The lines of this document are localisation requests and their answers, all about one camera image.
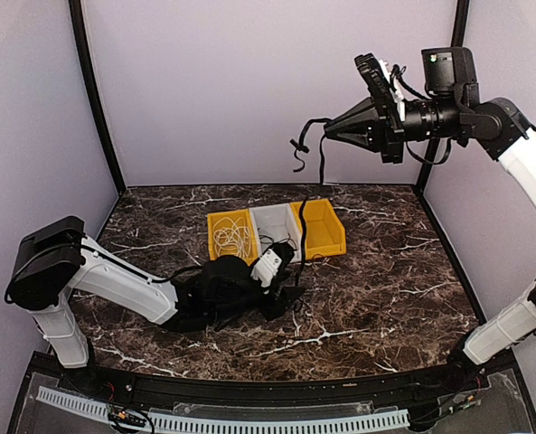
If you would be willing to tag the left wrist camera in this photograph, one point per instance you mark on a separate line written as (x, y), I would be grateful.
(268, 266)

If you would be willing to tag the left black frame post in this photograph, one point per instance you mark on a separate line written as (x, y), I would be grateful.
(92, 91)

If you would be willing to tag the black frame post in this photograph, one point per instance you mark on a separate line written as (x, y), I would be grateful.
(441, 63)
(92, 91)

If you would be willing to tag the white slotted cable duct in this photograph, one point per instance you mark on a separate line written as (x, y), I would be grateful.
(200, 418)

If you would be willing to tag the right black frame post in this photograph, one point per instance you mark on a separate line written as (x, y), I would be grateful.
(441, 63)

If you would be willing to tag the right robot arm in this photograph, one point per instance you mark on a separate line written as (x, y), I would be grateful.
(452, 110)

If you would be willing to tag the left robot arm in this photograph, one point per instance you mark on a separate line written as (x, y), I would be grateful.
(62, 256)

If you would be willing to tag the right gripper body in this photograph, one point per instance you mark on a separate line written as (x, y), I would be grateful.
(392, 143)

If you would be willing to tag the white bin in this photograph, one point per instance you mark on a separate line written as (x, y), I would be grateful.
(276, 223)

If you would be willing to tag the black front rail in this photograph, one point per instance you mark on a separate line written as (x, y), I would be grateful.
(415, 387)

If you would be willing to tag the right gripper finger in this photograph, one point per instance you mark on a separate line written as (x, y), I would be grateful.
(362, 141)
(354, 118)

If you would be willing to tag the yellow bin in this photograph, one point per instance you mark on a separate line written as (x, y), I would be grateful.
(232, 233)
(325, 233)

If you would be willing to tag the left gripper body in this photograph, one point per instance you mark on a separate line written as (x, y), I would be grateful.
(276, 306)

